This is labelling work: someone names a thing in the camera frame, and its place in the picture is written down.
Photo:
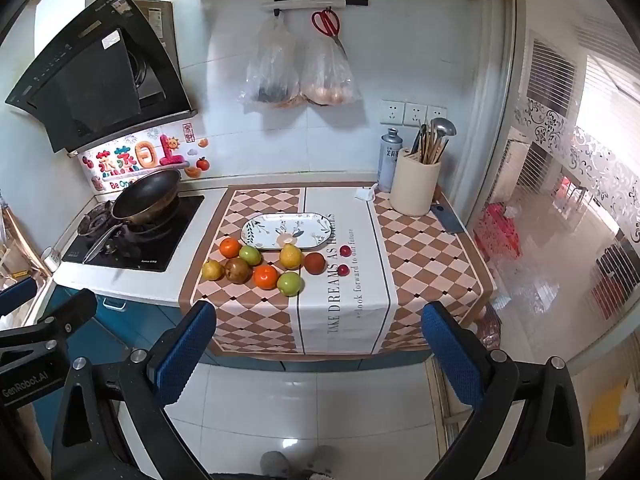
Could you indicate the red cherry tomato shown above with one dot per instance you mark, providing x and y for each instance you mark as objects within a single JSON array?
[
  {"x": 345, "y": 251},
  {"x": 343, "y": 270}
]

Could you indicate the large yellow pear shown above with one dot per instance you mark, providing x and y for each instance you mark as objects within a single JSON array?
[{"x": 290, "y": 257}]

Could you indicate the plastic bag with onions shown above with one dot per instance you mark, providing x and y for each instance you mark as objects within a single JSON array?
[{"x": 327, "y": 80}]

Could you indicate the metal ladle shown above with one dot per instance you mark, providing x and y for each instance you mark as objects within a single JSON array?
[{"x": 442, "y": 127}]

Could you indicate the dark frying pan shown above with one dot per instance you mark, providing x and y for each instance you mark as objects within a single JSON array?
[{"x": 145, "y": 195}]

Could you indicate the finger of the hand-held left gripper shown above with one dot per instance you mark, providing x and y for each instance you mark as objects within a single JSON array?
[
  {"x": 17, "y": 294},
  {"x": 70, "y": 310}
]

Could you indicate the white wall socket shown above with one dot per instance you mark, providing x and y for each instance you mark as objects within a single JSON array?
[
  {"x": 391, "y": 112},
  {"x": 436, "y": 114},
  {"x": 414, "y": 114}
]

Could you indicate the bundle of chopsticks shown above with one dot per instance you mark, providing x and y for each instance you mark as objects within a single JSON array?
[{"x": 427, "y": 147}]

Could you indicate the checkered printed table mat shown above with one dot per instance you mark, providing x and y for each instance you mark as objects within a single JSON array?
[{"x": 345, "y": 310}]

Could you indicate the bright orange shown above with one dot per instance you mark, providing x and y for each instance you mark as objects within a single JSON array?
[
  {"x": 230, "y": 247},
  {"x": 265, "y": 277}
]

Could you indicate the floral rectangular plate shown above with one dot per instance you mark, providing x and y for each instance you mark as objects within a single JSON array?
[{"x": 270, "y": 227}]

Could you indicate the black range hood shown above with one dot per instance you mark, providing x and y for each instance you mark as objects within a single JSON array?
[{"x": 90, "y": 75}]

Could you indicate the gas burner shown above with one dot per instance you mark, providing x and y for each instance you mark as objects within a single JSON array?
[{"x": 95, "y": 222}]

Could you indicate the black wall hook rail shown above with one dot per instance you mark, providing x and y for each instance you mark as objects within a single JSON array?
[{"x": 315, "y": 4}]

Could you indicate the colourful wall sticker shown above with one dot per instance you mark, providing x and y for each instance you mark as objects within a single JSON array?
[{"x": 125, "y": 157}]

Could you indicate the teal base cabinet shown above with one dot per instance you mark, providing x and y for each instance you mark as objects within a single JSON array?
[{"x": 125, "y": 320}]

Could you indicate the dark red orange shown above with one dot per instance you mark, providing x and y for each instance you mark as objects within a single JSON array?
[{"x": 314, "y": 264}]

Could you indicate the grey metal bottle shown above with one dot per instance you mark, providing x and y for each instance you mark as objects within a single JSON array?
[{"x": 390, "y": 160}]

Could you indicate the plastic bag with dark contents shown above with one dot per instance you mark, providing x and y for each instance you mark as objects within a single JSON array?
[{"x": 270, "y": 70}]

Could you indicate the dark cleaver knife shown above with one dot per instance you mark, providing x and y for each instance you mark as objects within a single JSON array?
[{"x": 447, "y": 220}]

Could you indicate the brown pear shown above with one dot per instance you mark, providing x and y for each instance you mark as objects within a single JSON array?
[{"x": 237, "y": 271}]

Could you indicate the cream utensil holder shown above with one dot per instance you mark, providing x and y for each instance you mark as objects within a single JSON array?
[{"x": 412, "y": 185}]

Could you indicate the pink plastic basket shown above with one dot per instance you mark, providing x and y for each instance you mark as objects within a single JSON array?
[{"x": 495, "y": 230}]

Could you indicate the grey slipper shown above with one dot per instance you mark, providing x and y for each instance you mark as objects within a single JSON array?
[{"x": 275, "y": 462}]

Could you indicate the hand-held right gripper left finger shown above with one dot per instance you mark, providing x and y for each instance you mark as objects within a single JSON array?
[{"x": 187, "y": 355}]

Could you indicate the white sliding door frame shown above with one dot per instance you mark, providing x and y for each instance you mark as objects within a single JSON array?
[{"x": 500, "y": 110}]

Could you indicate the yellow cloth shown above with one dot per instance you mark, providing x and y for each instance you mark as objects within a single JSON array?
[{"x": 607, "y": 410}]

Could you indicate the small yellow pear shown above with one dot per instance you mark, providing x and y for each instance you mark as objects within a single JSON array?
[{"x": 212, "y": 270}]

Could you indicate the stainless steel chimney cover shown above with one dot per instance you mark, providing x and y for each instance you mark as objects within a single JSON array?
[{"x": 157, "y": 25}]

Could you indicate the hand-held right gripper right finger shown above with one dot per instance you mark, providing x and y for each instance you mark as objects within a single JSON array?
[{"x": 450, "y": 355}]

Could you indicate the green apple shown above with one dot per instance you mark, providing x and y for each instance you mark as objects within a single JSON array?
[
  {"x": 290, "y": 284},
  {"x": 250, "y": 255}
]

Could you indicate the black gas stove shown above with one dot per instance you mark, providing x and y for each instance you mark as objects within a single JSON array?
[{"x": 150, "y": 250}]

